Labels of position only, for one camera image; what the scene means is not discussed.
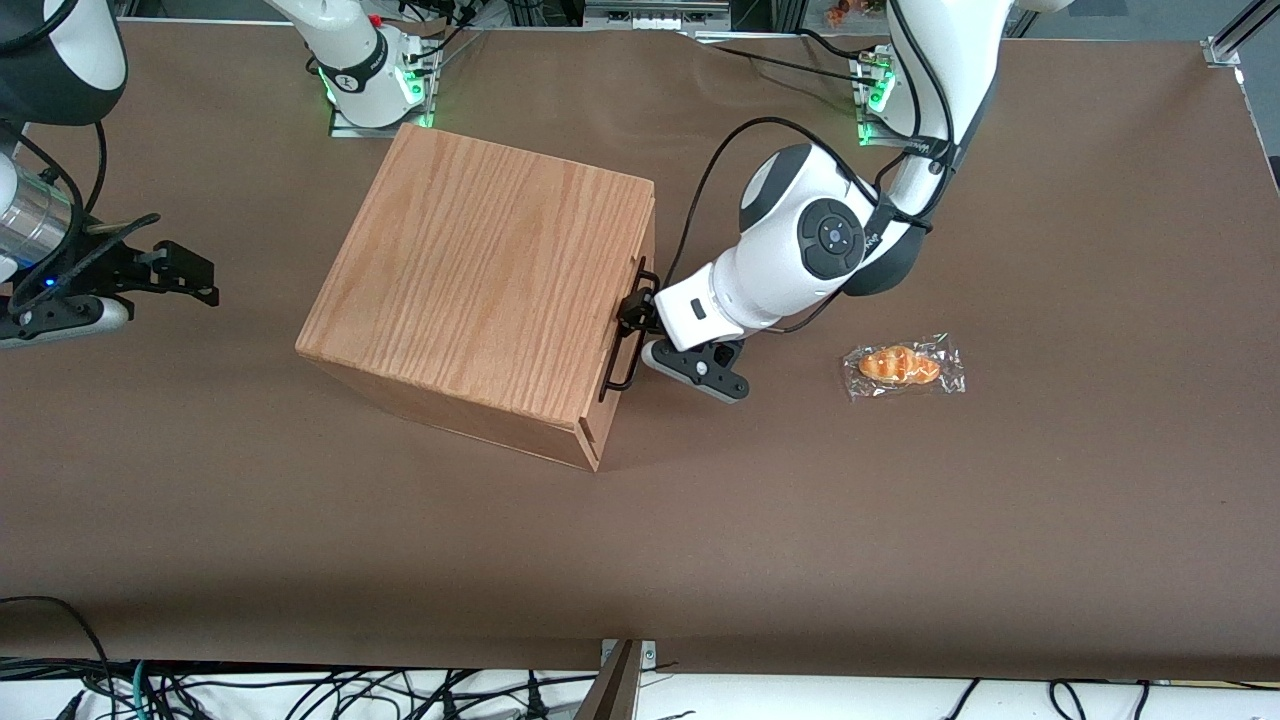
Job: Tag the oak wooden drawer cabinet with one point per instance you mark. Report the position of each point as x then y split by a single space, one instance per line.
480 280

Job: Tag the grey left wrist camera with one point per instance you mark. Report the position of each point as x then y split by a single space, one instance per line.
665 358

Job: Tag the small orange background object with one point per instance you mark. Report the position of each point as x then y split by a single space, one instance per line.
838 12

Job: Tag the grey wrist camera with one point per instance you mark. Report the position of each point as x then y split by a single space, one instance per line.
60 322
665 358

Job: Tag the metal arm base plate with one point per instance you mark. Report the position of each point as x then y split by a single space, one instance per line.
430 100
872 105

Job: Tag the aluminium profile bar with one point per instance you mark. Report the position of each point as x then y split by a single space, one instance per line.
1235 35

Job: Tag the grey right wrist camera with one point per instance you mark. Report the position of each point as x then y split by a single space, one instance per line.
60 322

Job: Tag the small metal bracket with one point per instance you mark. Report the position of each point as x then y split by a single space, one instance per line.
648 655

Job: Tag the brown paper table cover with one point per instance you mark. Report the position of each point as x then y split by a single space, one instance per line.
800 550

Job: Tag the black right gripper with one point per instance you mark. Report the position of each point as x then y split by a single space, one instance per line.
112 266

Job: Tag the aluminium frame rail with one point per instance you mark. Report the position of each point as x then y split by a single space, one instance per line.
655 12

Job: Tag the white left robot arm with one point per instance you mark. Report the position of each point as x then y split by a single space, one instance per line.
800 240

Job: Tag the croissant in clear plastic wrap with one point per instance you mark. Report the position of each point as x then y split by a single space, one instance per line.
900 365

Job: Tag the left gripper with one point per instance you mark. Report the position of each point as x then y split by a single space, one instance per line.
636 309

